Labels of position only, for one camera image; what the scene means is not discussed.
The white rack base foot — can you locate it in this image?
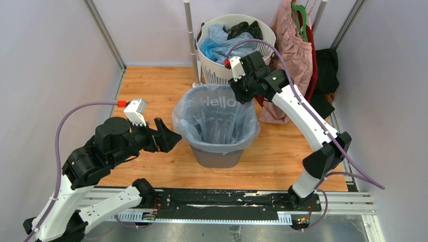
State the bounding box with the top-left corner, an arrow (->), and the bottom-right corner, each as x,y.
192,60 -> 203,88

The light blue plastic bag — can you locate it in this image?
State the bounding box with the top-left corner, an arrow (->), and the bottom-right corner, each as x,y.
172,84 -> 260,154

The pink hanging garment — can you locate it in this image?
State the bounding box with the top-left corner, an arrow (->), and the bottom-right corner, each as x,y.
258,1 -> 313,124

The crumpled pale blue bag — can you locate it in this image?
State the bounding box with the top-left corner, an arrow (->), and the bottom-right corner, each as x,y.
208,24 -> 254,56

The black garment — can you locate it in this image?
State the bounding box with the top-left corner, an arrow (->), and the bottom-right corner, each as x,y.
310,48 -> 339,119

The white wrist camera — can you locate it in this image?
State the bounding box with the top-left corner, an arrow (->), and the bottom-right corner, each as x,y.
224,56 -> 246,82
118,98 -> 147,127

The silver clothes rack pole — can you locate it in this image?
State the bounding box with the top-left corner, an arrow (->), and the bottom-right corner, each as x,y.
183,0 -> 198,68

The green clothes hanger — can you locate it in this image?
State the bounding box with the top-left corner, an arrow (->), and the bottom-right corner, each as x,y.
291,2 -> 308,42

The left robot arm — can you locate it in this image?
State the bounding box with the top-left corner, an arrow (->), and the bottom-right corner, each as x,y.
23,117 -> 182,241

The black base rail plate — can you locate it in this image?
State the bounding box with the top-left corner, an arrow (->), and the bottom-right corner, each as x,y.
136,188 -> 322,221

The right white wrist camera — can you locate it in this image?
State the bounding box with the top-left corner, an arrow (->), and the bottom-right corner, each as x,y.
224,56 -> 246,82

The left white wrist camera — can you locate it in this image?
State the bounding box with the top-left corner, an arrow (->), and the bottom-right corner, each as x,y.
118,98 -> 147,127

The grey mesh trash bin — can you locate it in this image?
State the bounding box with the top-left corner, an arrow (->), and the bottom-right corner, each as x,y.
190,146 -> 244,168

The black plastic bag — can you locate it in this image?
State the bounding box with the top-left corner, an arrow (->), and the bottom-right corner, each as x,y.
223,21 -> 263,40

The white slotted laundry basket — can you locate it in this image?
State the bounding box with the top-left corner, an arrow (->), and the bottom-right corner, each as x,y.
195,14 -> 276,85

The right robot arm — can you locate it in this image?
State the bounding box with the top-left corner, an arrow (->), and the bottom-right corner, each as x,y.
224,51 -> 351,211

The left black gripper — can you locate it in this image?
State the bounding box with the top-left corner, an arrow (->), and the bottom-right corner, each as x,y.
112,115 -> 183,165

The bright blue plastic bag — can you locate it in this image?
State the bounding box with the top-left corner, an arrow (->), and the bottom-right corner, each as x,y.
200,38 -> 228,65

